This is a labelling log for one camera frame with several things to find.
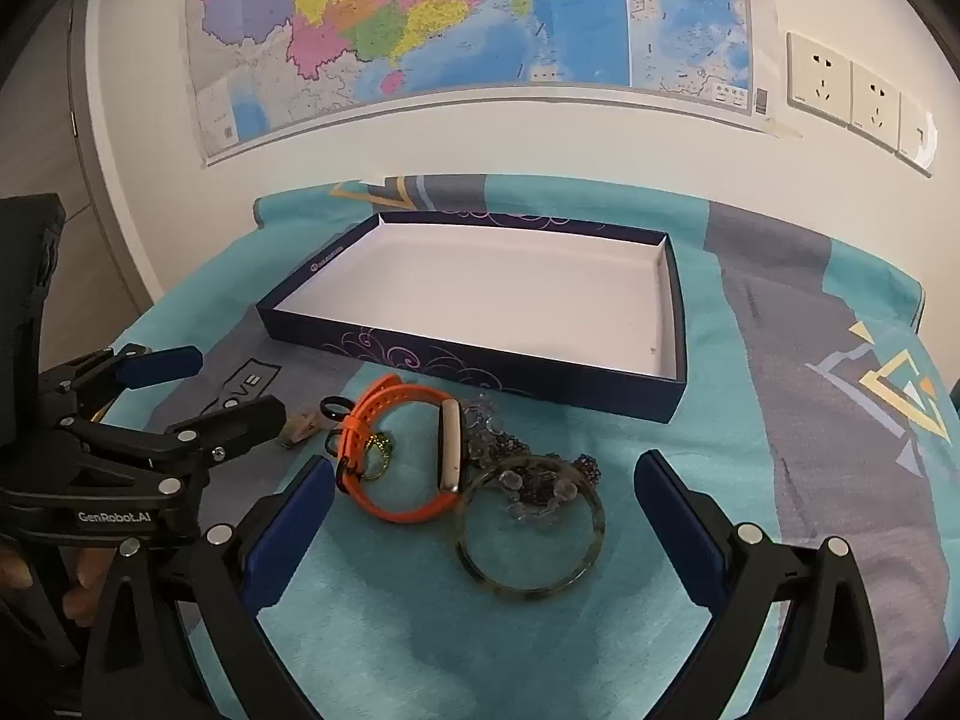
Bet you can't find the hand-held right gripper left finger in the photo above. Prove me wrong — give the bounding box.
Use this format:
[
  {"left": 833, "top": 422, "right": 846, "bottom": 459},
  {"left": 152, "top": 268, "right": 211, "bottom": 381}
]
[{"left": 82, "top": 456, "right": 336, "bottom": 720}]

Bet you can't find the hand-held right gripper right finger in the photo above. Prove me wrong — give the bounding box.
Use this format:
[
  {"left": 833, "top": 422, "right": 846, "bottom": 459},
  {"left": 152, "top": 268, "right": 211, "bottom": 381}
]
[{"left": 634, "top": 448, "right": 887, "bottom": 720}]

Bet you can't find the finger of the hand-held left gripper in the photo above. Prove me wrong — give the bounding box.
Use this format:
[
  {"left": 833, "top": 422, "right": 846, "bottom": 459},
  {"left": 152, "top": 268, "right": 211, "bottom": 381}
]
[
  {"left": 39, "top": 343, "right": 205, "bottom": 422},
  {"left": 54, "top": 394, "right": 288, "bottom": 500}
]

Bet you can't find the pink stone ring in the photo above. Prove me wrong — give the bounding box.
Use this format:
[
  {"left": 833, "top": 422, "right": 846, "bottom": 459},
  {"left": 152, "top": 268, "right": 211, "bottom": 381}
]
[{"left": 280, "top": 409, "right": 325, "bottom": 449}]

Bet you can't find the orange smart watch band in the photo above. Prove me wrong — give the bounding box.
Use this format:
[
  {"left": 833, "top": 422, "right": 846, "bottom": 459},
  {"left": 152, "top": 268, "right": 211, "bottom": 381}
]
[{"left": 335, "top": 373, "right": 464, "bottom": 524}]

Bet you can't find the gold ring with green beads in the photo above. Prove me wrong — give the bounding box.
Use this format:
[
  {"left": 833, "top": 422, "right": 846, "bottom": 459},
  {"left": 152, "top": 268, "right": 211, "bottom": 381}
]
[{"left": 363, "top": 430, "right": 399, "bottom": 482}]

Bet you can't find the purple beaded bracelet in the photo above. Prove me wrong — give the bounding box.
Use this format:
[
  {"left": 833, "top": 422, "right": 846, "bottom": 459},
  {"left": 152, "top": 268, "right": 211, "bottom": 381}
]
[{"left": 459, "top": 397, "right": 584, "bottom": 522}]

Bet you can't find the tortoiseshell green bangle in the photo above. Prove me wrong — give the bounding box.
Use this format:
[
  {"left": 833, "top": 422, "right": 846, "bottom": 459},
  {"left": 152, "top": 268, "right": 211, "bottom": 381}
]
[{"left": 453, "top": 454, "right": 607, "bottom": 603}]

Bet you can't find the navy shallow cardboard box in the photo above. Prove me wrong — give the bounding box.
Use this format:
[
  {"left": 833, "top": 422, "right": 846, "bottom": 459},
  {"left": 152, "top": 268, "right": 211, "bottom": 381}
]
[{"left": 256, "top": 211, "right": 689, "bottom": 425}]

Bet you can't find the person's left hand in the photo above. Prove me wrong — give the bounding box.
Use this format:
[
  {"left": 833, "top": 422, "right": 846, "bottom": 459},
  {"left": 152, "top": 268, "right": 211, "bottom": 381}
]
[{"left": 0, "top": 546, "right": 117, "bottom": 627}]

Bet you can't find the teal grey printed blanket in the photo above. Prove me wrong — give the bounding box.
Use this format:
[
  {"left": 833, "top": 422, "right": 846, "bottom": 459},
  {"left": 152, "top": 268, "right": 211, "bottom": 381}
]
[{"left": 97, "top": 172, "right": 960, "bottom": 720}]

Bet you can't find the colourful wall map poster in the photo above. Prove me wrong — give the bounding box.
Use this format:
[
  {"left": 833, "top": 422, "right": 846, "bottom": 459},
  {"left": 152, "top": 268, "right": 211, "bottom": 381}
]
[{"left": 184, "top": 0, "right": 755, "bottom": 167}]

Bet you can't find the white wall socket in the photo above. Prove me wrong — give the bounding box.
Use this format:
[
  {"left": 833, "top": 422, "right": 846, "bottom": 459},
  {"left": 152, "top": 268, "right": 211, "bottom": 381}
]
[
  {"left": 786, "top": 31, "right": 853, "bottom": 128},
  {"left": 849, "top": 60, "right": 902, "bottom": 155}
]

